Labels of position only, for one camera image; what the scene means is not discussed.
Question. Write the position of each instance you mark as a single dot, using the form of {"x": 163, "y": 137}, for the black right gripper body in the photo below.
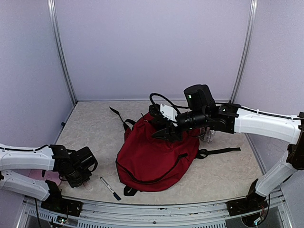
{"x": 174, "y": 133}

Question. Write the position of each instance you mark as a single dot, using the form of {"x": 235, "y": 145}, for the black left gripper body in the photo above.
{"x": 78, "y": 177}

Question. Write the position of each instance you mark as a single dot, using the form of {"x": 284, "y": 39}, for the yellow capped clear tube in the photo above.
{"x": 87, "y": 186}

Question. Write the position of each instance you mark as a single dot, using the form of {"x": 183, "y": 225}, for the dark red student backpack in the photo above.
{"x": 148, "y": 164}

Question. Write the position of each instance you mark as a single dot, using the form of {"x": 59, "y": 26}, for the blue capped white marker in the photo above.
{"x": 117, "y": 197}

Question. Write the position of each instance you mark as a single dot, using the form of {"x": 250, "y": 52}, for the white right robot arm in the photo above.
{"x": 204, "y": 112}

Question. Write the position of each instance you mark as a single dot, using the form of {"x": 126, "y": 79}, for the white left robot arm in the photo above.
{"x": 53, "y": 158}

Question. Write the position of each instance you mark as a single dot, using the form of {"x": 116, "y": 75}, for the pink plastic plate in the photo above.
{"x": 49, "y": 175}

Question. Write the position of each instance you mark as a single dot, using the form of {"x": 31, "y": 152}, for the white floral mug orange inside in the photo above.
{"x": 207, "y": 135}

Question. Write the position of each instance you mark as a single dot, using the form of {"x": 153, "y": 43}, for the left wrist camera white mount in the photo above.
{"x": 83, "y": 159}

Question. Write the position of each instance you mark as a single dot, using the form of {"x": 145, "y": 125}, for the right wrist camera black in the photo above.
{"x": 163, "y": 114}

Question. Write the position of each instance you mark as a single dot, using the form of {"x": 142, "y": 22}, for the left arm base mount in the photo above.
{"x": 56, "y": 203}

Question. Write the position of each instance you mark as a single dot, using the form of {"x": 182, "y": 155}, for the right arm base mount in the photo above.
{"x": 251, "y": 202}

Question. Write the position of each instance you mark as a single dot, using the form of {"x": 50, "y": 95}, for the aluminium corner post right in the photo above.
{"x": 245, "y": 50}

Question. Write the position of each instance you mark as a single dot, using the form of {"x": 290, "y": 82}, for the aluminium corner post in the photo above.
{"x": 245, "y": 50}
{"x": 60, "y": 51}

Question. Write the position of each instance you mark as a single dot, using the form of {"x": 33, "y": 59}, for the aluminium corner post left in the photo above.
{"x": 60, "y": 51}

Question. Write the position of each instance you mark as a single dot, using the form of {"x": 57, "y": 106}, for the aluminium front frame rail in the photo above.
{"x": 213, "y": 214}

